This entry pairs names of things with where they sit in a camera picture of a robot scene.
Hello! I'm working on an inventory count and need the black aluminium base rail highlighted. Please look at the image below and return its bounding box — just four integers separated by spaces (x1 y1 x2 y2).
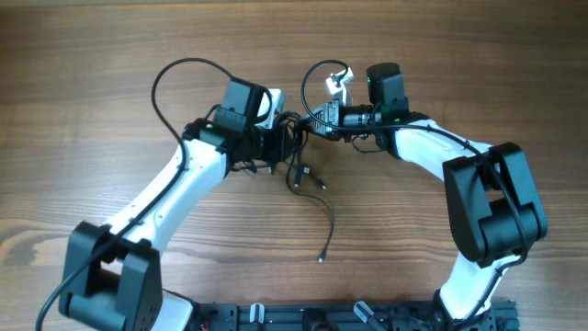
187 301 521 331

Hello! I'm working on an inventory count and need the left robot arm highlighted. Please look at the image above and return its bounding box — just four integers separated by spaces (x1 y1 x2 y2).
58 78 286 330

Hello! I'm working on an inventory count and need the long black USB cable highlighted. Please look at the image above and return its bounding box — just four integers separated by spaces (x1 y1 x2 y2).
273 109 335 265

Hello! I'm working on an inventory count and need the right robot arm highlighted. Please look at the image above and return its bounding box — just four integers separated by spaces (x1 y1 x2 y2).
300 63 548 327

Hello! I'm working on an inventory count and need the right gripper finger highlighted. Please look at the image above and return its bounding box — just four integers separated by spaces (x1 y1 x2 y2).
303 99 340 124
305 120 341 141

